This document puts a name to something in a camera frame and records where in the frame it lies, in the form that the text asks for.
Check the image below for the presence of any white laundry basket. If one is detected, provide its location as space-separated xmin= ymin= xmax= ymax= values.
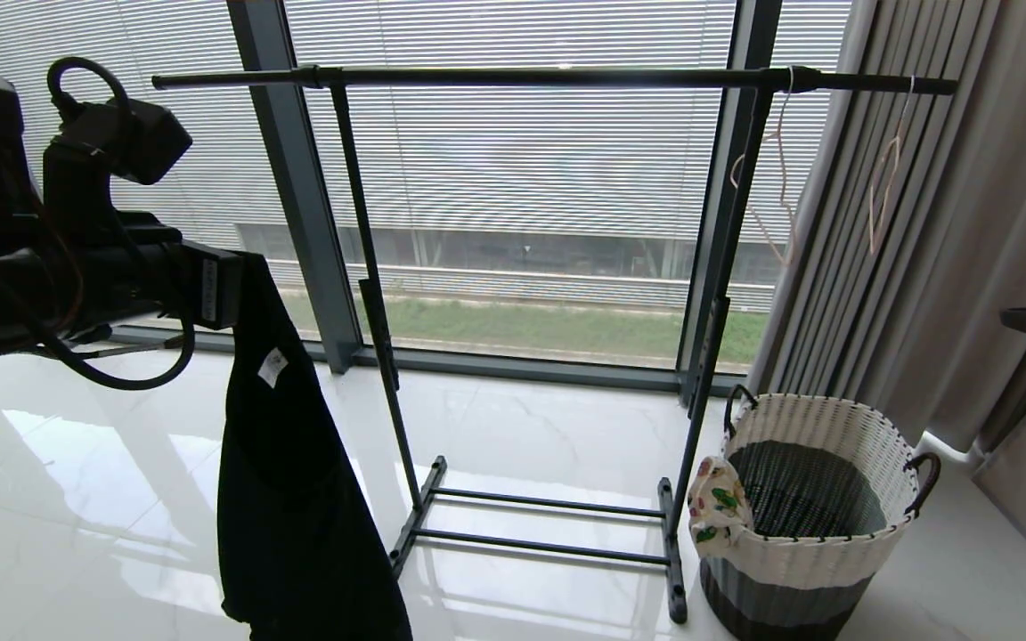
xmin=696 ymin=383 xmax=943 ymax=641

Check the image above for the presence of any beige curtain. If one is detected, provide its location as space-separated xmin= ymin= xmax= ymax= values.
xmin=747 ymin=0 xmax=1026 ymax=486

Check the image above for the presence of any pink clothes hanger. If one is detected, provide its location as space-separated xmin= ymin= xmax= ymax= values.
xmin=866 ymin=75 xmax=918 ymax=257
xmin=729 ymin=87 xmax=801 ymax=270

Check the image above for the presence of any black clothes rack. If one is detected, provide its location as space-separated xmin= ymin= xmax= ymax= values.
xmin=151 ymin=62 xmax=960 ymax=626

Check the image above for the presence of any window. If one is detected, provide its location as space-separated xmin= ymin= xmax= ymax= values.
xmin=0 ymin=0 xmax=854 ymax=399

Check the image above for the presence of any black cable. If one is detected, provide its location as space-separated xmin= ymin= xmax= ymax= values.
xmin=32 ymin=254 xmax=200 ymax=393
xmin=45 ymin=56 xmax=133 ymax=126

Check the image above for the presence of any black garment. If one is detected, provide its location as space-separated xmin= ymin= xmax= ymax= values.
xmin=216 ymin=251 xmax=414 ymax=641

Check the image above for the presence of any cream printed garment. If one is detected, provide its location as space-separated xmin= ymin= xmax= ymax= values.
xmin=687 ymin=455 xmax=756 ymax=548

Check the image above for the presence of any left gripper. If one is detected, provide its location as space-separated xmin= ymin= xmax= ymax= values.
xmin=77 ymin=212 xmax=244 ymax=335

